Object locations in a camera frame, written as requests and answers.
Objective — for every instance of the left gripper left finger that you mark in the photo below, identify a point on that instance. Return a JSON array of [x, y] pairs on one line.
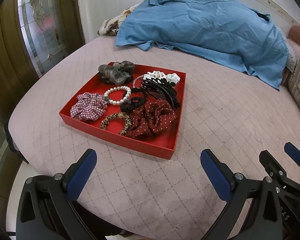
[[45, 208]]

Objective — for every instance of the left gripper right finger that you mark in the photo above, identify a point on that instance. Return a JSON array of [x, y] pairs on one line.
[[263, 219]]

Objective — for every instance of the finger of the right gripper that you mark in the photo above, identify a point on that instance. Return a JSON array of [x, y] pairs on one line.
[[293, 152], [289, 189]]

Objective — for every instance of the red polka dot scrunchie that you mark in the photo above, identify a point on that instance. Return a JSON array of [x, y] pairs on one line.
[[151, 119]]

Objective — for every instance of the pink plaid scrunchie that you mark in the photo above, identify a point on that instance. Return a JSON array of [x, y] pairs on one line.
[[89, 106]]

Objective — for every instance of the black hair clip comb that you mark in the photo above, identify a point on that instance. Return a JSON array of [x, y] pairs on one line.
[[162, 89]]

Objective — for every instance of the white patterned scrunchie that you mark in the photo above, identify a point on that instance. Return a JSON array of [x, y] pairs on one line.
[[172, 79]]

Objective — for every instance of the grey chiffon scrunchie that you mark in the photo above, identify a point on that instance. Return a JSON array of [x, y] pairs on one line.
[[119, 73]]

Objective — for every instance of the red tray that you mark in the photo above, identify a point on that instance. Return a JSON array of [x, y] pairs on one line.
[[122, 100]]

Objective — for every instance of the blue bed sheet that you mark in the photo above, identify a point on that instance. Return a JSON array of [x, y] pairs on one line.
[[226, 32]]

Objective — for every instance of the wooden glass door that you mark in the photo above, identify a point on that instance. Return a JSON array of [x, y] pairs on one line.
[[35, 35]]

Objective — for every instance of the floral blanket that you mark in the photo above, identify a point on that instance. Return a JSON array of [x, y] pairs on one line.
[[111, 26]]

